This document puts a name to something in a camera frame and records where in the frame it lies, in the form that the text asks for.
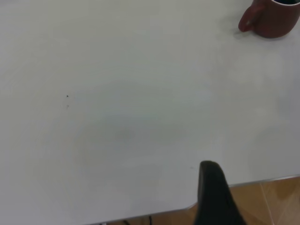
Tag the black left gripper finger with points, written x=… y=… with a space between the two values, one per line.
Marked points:
x=213 y=199

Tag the red ceramic mug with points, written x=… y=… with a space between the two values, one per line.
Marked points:
x=274 y=20

